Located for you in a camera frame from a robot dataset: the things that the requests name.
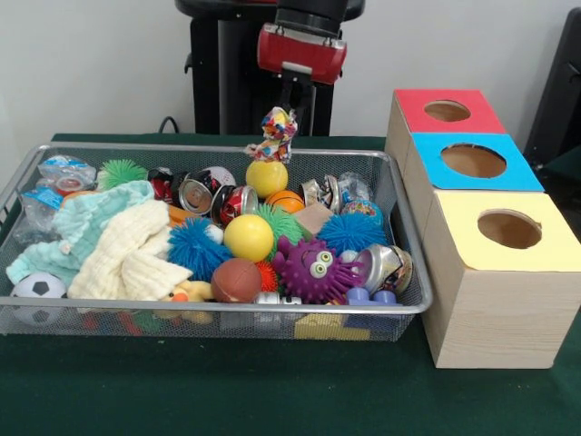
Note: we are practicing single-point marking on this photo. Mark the green spiky rubber ball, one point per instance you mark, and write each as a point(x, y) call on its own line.
point(283, 222)

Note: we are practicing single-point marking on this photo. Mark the wooden box with three holes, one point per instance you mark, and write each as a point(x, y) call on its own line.
point(499, 318)

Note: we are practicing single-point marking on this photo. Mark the mint green cloth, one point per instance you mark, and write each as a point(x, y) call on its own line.
point(91, 213)

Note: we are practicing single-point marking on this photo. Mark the black stand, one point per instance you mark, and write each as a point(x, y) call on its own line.
point(558, 91)

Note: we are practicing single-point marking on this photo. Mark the plain yellow ball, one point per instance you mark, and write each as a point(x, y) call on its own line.
point(267, 179)

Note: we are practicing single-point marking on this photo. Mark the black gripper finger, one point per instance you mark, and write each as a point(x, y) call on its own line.
point(308, 97)
point(288, 95)

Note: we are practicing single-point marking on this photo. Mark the blue spiky rubber ball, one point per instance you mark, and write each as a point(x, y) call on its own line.
point(195, 247)
point(351, 234)

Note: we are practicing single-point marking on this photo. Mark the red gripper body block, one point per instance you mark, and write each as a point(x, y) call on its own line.
point(302, 56)

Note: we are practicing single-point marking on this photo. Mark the crushed red soda can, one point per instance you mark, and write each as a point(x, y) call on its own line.
point(161, 186)

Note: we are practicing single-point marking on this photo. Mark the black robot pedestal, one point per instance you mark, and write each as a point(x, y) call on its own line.
point(227, 82)

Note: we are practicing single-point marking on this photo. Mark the cream waffle cloth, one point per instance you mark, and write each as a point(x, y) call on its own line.
point(131, 259)

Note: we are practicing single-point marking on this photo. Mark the dark green table cloth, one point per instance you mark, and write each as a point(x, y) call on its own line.
point(272, 390)

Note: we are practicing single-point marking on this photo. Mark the brown toy football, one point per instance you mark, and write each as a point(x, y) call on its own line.
point(236, 280)

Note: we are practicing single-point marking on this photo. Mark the dark green side-table cloth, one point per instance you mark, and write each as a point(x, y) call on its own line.
point(567, 171)

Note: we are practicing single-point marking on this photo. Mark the shallow mesh bin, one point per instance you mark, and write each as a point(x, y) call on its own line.
point(227, 324)

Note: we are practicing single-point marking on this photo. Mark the yellow smiley ball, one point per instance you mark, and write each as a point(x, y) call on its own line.
point(249, 238)

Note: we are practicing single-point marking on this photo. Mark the black and white soccer ball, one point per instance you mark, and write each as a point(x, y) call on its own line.
point(38, 286)

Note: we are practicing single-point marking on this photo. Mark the purple spiky monster toy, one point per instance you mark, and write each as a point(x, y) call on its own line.
point(306, 272)

